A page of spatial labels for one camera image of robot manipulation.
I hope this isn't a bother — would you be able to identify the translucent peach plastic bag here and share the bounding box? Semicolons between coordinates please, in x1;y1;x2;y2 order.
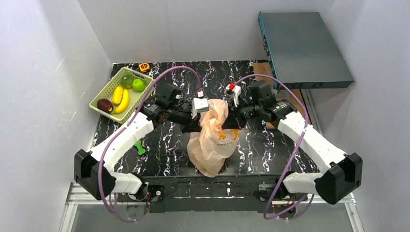
187;99;239;178

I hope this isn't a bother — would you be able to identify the pale green plastic basket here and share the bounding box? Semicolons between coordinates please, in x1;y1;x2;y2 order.
89;67;153;124

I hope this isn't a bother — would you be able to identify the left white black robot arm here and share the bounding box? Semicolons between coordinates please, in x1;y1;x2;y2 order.
74;84;205;201

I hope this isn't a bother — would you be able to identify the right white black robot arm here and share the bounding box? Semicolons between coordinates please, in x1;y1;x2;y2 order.
222;81;363;204

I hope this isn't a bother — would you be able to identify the green fake custard apple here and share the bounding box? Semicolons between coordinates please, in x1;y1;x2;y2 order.
132;78;146;92

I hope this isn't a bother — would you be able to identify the yellow fake banana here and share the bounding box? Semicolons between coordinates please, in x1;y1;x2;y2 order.
111;89;130;114

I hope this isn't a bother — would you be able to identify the green fake lime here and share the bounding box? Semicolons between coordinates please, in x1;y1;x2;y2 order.
121;75;135;89

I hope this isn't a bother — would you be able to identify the dark purple fake plum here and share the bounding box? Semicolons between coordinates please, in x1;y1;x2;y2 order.
97;99;114;114

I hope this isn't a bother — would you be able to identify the brown wooden board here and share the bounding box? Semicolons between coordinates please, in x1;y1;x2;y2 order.
253;62;311;129

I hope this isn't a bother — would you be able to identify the green bone-shaped toy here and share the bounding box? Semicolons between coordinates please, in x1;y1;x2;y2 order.
133;140;146;156

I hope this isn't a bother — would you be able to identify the orange tape measure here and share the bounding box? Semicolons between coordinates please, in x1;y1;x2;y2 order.
138;63;150;73

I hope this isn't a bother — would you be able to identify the grey metal box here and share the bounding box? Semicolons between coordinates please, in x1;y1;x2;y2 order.
258;12;354;89

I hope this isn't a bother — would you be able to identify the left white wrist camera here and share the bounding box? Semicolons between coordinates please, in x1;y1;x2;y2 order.
191;90;209;119

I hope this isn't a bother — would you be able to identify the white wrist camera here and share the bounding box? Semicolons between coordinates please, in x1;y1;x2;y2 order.
224;83;241;107
191;90;209;119

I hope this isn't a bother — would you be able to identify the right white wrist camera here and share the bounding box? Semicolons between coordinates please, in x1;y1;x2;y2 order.
224;83;241;107

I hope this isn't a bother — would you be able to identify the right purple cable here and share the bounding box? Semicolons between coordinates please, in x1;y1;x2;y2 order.
234;73;316;221

